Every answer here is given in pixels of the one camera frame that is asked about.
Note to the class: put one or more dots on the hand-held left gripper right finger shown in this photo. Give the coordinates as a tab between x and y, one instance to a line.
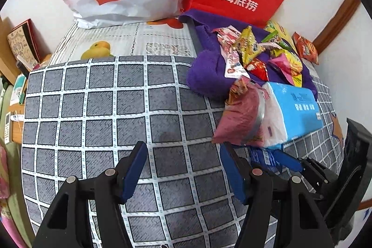
232	175

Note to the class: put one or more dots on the patterned book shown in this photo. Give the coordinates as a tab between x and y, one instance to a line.
20	44

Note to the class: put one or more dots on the purple towel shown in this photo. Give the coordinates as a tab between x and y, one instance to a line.
206	73

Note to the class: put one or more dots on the yellow chip bag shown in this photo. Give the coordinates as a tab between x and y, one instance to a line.
277	28

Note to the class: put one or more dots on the yellow snack packet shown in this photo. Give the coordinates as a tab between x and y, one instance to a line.
247	41

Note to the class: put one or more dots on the red white snack packet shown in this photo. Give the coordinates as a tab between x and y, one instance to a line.
232	65

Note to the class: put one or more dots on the floral bedding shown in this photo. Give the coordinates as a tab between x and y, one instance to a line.
8	178

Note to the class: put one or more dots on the pink foil snack bag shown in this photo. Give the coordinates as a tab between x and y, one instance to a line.
241	117

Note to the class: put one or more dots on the white pink candy packet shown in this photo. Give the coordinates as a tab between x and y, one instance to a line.
226	33

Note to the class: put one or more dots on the teal box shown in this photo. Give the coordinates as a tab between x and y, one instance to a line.
18	88

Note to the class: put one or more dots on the pink yellow snack bag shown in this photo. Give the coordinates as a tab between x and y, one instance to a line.
283	63

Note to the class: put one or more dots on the grey checked cloth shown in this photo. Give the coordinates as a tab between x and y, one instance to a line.
101	108

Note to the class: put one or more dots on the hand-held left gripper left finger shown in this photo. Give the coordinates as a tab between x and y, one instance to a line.
134	171

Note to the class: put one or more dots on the wooden door frame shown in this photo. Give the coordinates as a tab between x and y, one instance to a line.
337	24

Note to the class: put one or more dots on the orange chip bag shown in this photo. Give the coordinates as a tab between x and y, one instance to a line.
305	47

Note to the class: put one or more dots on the blue tissue pack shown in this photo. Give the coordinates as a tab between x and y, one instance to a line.
302	123

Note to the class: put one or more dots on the white keypad device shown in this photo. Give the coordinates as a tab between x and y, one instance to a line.
7	126

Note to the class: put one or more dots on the green snack packet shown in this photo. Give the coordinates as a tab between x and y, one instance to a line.
271	37

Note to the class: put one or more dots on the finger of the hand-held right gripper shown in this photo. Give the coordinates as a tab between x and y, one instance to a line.
319	188
287	161

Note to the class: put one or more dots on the wooden headboard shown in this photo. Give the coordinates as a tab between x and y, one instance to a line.
5	62

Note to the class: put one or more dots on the fruit print cloth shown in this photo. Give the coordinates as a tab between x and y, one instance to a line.
125	38

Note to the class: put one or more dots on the blue snack packet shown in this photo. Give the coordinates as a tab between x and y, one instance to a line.
264	158

